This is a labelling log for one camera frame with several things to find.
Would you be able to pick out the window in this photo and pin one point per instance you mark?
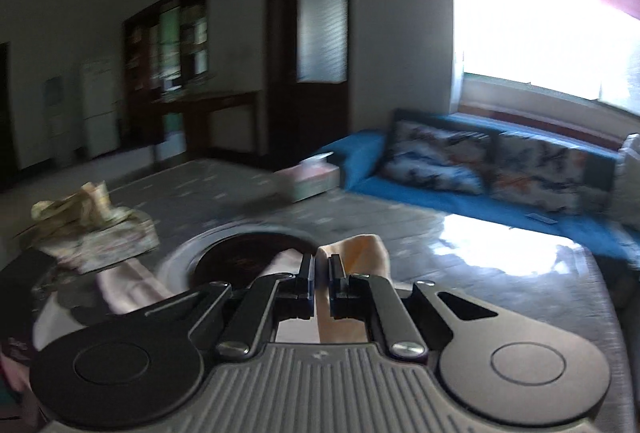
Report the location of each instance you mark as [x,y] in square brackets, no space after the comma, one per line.
[525,23]

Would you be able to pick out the grey pillow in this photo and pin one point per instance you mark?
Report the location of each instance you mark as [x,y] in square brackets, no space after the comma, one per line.
[627,183]

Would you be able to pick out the tissue box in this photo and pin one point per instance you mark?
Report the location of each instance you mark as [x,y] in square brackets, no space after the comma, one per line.
[310,180]

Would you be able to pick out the folded floral cloth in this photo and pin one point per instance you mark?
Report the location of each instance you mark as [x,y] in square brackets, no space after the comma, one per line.
[100,238]

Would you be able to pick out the white fridge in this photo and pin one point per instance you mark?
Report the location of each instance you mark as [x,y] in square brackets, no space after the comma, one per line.
[100,113]

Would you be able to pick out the round built-in hot plate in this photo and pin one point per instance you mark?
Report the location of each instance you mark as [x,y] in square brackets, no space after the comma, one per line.
[235,258]

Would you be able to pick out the dark wooden glazed door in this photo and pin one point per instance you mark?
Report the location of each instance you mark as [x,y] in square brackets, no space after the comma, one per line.
[280,113]

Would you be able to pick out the cream long-sleeved garment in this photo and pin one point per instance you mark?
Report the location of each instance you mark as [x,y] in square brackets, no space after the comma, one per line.
[360,253]

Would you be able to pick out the blue sofa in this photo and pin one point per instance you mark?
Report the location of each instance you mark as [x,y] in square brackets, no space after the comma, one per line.
[360,158]

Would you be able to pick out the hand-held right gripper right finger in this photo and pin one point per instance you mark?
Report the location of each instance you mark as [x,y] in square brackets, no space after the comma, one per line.
[334,273]

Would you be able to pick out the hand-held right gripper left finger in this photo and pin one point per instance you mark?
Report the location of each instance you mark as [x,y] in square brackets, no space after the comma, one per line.
[310,273]

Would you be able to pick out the dark wooden display cabinet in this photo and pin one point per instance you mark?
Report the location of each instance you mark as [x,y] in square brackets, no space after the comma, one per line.
[140,113]

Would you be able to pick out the butterfly print cushion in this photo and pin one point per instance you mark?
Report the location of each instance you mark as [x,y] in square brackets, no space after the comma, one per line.
[430,158]
[540,173]

